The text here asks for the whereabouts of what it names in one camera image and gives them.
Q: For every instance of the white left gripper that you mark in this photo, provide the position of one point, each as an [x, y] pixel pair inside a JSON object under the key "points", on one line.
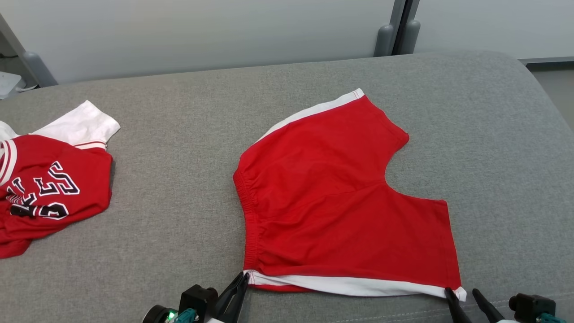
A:
{"points": [[157, 316]]}

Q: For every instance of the grey skirting rail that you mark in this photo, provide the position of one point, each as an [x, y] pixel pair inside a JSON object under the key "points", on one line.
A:
{"points": [[547, 61]]}

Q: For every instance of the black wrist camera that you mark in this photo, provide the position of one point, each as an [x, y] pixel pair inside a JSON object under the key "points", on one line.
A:
{"points": [[531, 307], [197, 298]]}

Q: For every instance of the red jersey white sleeves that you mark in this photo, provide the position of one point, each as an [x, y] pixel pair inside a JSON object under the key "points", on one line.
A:
{"points": [[54, 170]]}

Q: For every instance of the grey partition post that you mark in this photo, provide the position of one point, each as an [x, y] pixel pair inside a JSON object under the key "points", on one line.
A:
{"points": [[410, 36], [36, 67], [385, 36]]}

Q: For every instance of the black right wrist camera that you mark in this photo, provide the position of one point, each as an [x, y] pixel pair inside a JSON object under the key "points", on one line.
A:
{"points": [[531, 307]]}

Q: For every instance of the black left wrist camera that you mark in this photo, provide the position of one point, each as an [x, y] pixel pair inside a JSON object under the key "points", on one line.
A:
{"points": [[197, 298]]}

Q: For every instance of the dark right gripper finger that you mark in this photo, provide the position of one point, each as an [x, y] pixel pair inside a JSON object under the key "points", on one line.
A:
{"points": [[455, 309], [489, 312]]}

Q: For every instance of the red shorts white stripe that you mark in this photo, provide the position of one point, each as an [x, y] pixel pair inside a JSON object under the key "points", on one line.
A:
{"points": [[336, 202]]}

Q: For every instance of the white power strip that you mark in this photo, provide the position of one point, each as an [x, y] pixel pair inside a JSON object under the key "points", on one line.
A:
{"points": [[8, 85]]}

